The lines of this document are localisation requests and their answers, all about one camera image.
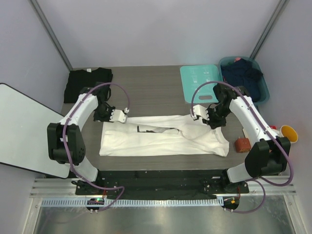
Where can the aluminium rail frame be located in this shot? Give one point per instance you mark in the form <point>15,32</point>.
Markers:
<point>163,202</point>

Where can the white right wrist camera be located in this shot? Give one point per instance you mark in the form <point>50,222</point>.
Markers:
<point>199,111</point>

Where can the white yellow floral mug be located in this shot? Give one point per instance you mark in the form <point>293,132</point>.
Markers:
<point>286,131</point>

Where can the white board panel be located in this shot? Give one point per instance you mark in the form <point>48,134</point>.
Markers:
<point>23,133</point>

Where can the dark blue clothes pile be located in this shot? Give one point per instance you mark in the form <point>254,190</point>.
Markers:
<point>240,72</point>

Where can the white printed t shirt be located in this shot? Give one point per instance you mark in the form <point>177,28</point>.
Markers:
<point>162,136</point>

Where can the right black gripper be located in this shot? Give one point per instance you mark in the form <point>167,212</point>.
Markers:
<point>213,124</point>

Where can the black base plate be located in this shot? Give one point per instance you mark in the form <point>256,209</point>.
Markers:
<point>161,184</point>

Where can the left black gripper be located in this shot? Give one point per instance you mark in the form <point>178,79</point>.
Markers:
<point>97,118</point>

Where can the folded black t shirt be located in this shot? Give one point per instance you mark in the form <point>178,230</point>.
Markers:
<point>79,79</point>

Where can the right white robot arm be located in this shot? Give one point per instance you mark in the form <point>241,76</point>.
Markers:
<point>269,153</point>

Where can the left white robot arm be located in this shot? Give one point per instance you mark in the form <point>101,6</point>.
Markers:
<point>65,141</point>

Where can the teal plastic basket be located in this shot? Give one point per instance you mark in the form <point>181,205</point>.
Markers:
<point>262,84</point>

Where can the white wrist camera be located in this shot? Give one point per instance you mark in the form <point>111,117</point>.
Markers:
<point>119,115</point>
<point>199,111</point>

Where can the teal folding board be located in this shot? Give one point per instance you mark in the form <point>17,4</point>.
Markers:
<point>192,76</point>

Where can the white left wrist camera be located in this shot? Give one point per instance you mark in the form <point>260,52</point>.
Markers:
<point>119,115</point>

